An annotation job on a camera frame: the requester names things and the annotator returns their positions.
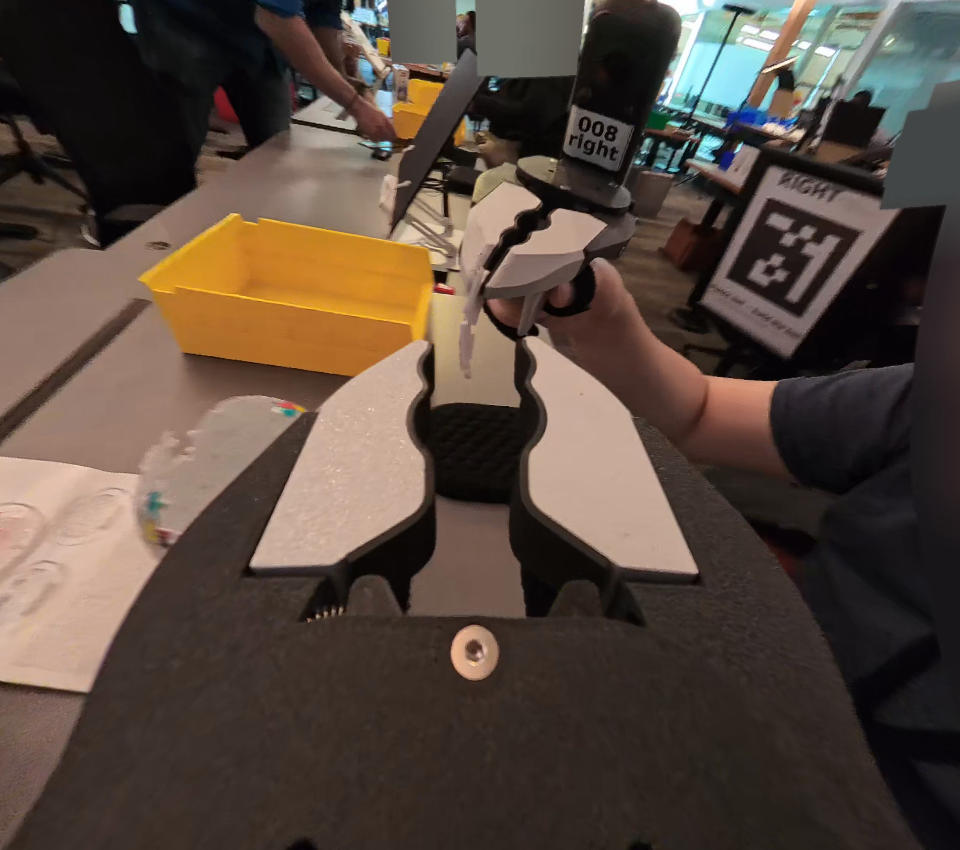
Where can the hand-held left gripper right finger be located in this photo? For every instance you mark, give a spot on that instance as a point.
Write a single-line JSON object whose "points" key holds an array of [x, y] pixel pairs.
{"points": [[600, 490]]}

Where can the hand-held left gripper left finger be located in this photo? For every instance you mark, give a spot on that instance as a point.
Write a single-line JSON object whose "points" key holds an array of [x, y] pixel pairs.
{"points": [[345, 482]]}

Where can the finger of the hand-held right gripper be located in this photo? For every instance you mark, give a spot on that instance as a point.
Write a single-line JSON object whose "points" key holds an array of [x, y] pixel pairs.
{"points": [[562, 249], [495, 219]]}

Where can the white puzzle piece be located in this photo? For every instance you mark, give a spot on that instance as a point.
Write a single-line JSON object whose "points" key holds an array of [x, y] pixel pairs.
{"points": [[469, 332]]}

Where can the colourful puzzle ball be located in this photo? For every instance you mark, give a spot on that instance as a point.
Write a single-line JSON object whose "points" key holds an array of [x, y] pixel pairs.
{"points": [[217, 460]]}

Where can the yellow plastic bin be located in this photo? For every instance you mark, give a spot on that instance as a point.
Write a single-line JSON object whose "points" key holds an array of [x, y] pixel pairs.
{"points": [[300, 317], [420, 114]]}

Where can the person's right forearm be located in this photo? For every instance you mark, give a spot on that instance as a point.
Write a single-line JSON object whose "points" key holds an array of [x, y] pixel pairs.
{"points": [[735, 415]]}

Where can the person's right hand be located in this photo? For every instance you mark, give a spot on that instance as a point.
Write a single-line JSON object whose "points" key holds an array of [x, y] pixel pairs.
{"points": [[630, 355]]}

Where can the white monitor stand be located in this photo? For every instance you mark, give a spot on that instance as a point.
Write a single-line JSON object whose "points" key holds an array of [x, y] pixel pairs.
{"points": [[424, 227]]}

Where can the black tilted monitor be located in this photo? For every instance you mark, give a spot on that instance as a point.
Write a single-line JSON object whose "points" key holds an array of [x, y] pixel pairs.
{"points": [[439, 137]]}

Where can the grey metal bin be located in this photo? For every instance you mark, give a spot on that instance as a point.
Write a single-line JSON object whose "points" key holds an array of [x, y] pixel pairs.
{"points": [[654, 193]]}

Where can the black wrist rest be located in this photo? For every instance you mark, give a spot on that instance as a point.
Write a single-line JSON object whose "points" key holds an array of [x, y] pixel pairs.
{"points": [[480, 452]]}

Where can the black phone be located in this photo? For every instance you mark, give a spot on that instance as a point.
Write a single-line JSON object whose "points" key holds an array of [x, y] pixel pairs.
{"points": [[376, 149]]}

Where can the black white marker sign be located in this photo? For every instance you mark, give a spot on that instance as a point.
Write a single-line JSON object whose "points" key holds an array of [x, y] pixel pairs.
{"points": [[795, 257]]}

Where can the person's dark shirt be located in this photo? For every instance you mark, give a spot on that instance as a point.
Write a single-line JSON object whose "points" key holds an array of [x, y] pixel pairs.
{"points": [[847, 452]]}

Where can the white instruction sheet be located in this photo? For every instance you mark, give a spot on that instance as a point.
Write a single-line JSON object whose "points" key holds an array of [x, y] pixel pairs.
{"points": [[67, 625]]}

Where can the black office chair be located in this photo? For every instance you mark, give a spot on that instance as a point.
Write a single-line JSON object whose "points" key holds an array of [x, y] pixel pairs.
{"points": [[90, 99]]}

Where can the wooden post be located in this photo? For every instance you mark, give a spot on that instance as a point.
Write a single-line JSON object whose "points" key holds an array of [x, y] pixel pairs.
{"points": [[802, 17]]}

